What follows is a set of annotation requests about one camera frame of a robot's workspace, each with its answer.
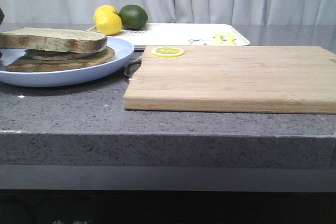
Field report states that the wooden cutting board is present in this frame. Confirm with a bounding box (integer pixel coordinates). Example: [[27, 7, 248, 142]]
[[123, 46, 335, 114]]

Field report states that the yellow lemon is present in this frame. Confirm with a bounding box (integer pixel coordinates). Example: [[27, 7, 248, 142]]
[[93, 5, 119, 22], [95, 13, 123, 36]]

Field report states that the lemon slice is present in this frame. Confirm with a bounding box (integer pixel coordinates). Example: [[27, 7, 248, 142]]
[[151, 46, 184, 58]]

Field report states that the white serving tray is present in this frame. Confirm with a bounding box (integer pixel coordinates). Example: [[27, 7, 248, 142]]
[[86, 23, 251, 51]]

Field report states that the metal cutting board handle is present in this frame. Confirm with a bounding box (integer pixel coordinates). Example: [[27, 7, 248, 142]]
[[124, 56, 142, 79]]

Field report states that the front yellow lemon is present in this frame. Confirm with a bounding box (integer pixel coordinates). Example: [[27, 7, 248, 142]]
[[95, 13, 123, 36]]

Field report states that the rear yellow lemon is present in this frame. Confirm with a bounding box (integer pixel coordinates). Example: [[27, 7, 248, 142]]
[[93, 5, 119, 22]]

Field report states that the light blue plate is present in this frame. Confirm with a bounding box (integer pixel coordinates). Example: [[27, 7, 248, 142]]
[[1, 37, 134, 88]]

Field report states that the bread slice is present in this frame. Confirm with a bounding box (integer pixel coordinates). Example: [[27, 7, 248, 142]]
[[5, 47, 115, 72], [1, 27, 107, 54]]

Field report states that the green lime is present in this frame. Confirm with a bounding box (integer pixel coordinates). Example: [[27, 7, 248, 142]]
[[119, 5, 148, 30]]

